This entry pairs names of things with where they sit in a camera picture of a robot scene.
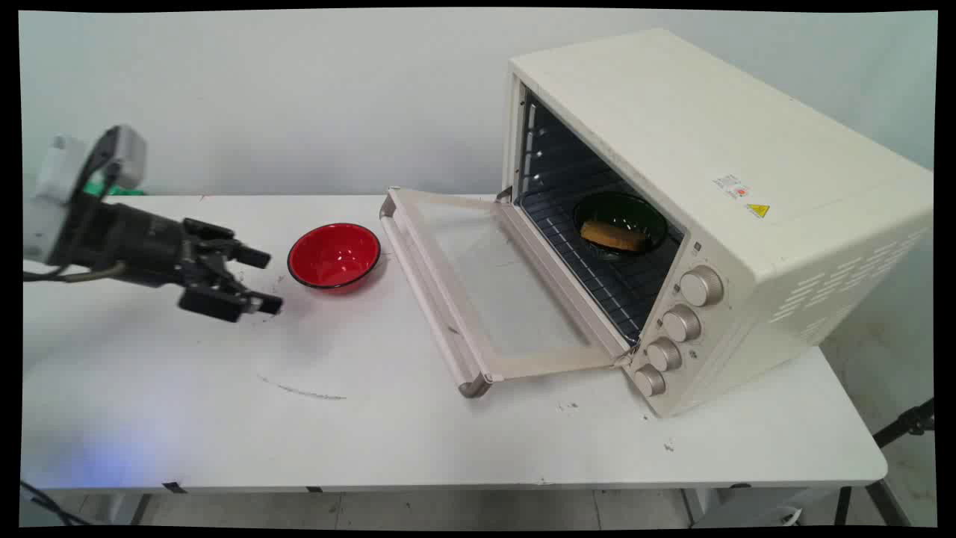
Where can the dark green bowl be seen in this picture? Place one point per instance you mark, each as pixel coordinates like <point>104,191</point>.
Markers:
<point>620,224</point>

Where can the red bowl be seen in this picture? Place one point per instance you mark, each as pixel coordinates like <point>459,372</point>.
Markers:
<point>334,256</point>

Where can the black tripod stand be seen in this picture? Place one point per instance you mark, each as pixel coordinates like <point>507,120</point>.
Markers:
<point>889,463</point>

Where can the brown bread piece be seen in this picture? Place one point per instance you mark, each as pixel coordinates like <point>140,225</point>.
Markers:
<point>614,235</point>

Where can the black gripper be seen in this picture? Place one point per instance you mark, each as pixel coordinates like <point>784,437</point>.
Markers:
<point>131,240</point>

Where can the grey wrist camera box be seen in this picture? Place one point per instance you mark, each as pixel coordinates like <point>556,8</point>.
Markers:
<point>119,158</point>

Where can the glass oven door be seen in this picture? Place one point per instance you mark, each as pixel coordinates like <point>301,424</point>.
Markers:
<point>485,291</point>

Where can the cream toaster oven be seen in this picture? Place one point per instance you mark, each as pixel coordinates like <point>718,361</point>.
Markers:
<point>747,194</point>

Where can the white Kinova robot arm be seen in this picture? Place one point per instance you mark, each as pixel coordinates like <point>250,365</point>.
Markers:
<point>39,217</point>

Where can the silver oven knob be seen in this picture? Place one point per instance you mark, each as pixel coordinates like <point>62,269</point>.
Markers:
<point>664,354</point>
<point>649,381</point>
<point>701,286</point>
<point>682,323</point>

